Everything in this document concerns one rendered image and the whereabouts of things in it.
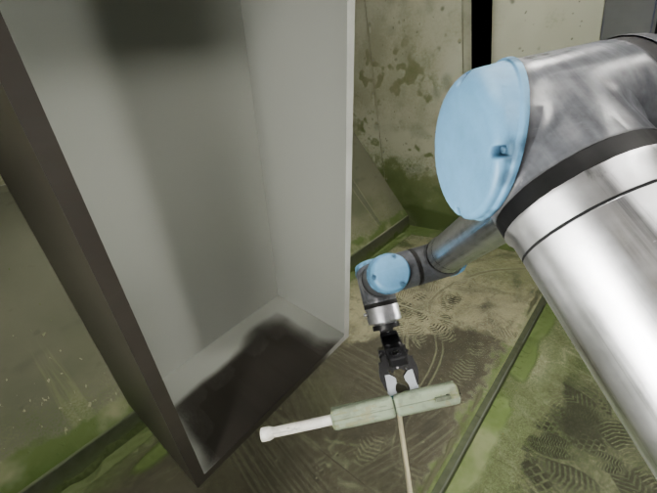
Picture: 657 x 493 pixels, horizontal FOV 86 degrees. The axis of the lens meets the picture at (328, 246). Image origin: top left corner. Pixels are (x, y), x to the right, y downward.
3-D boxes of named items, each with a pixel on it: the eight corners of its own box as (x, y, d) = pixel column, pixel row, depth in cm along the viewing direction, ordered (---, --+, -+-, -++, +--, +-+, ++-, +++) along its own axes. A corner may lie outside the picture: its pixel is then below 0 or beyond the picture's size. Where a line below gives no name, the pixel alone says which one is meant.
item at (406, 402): (437, 371, 103) (459, 383, 81) (442, 387, 102) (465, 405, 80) (277, 406, 105) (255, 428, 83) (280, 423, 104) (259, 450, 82)
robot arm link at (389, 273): (412, 244, 80) (397, 254, 92) (365, 257, 79) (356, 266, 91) (425, 284, 78) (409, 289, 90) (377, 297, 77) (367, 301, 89)
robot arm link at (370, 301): (356, 261, 91) (350, 267, 101) (368, 309, 88) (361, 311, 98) (390, 253, 92) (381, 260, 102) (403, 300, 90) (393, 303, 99)
